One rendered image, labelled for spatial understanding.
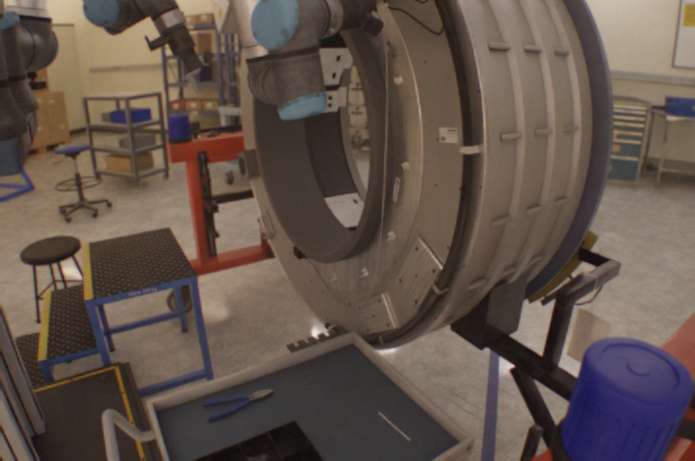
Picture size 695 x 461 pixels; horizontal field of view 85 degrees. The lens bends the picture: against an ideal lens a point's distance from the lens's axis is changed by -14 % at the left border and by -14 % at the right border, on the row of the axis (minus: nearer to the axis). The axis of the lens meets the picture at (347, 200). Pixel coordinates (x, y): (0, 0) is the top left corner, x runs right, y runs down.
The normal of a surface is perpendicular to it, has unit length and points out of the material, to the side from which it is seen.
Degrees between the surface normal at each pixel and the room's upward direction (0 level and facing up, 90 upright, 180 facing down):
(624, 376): 0
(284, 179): 51
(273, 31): 93
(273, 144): 74
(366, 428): 0
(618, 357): 0
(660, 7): 90
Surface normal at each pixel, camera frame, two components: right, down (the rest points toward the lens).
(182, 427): 0.00, -0.95
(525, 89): 0.51, 0.00
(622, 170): -0.32, 0.31
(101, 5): 0.22, 0.39
